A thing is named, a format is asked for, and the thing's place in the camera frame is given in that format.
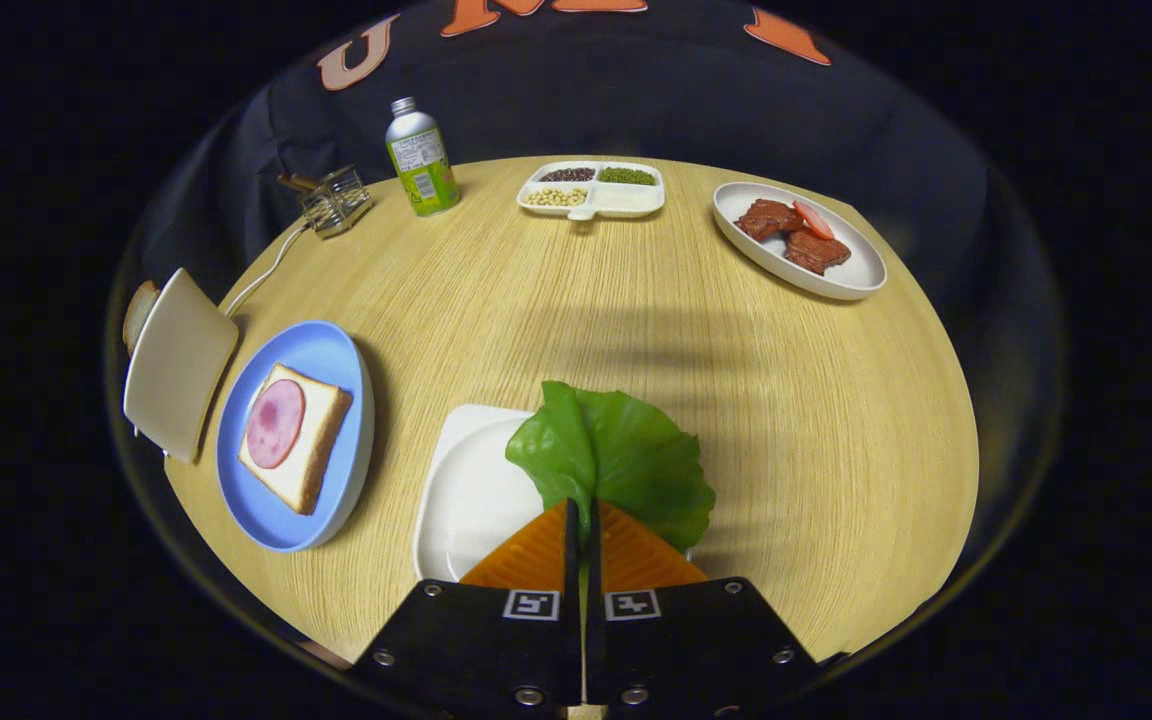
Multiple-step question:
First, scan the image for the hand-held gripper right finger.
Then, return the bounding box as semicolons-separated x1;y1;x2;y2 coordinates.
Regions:
584;499;822;716

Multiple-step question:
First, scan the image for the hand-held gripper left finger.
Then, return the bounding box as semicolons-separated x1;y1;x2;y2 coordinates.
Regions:
348;499;585;713

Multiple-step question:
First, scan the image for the green lettuce leaf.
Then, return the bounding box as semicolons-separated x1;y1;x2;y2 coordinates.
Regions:
505;380;717;553

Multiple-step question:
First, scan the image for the toasted bread slice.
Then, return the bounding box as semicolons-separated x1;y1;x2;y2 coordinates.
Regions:
122;280;159;351

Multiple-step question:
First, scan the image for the white square plate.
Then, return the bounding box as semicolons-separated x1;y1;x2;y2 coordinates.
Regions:
412;404;577;583

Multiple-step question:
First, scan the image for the white bread slice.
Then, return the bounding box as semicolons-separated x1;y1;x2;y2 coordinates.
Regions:
238;363;354;516

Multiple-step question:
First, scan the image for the pink ham slice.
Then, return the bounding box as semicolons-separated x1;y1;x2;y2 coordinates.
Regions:
246;379;306;470

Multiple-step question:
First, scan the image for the blue round plate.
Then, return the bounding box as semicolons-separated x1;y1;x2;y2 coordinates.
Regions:
215;320;376;553

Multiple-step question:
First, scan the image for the white oval plate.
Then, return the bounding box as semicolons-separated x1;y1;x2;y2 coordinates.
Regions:
713;181;888;302

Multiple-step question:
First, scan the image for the white toaster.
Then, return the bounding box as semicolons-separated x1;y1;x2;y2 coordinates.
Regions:
122;267;240;464

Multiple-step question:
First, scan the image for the brown meat slice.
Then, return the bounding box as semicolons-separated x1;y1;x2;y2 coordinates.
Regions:
785;229;853;277
734;198;805;243

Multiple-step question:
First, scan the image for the red sausage slice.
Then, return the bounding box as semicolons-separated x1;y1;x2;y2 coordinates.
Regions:
793;200;836;241

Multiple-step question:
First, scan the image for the white divided dish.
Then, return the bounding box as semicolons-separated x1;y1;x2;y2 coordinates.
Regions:
517;160;666;222

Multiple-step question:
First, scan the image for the silver bottle green label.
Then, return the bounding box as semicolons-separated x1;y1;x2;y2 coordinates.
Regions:
385;96;461;218

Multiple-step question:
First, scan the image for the black backdrop cloth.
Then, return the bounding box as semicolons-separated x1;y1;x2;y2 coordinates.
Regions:
136;0;997;301

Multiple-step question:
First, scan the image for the white toaster cable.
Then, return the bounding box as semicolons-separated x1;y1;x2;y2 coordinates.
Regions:
224;222;312;318

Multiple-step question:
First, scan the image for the metal wire basket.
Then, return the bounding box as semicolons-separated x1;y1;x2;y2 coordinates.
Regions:
298;165;374;239

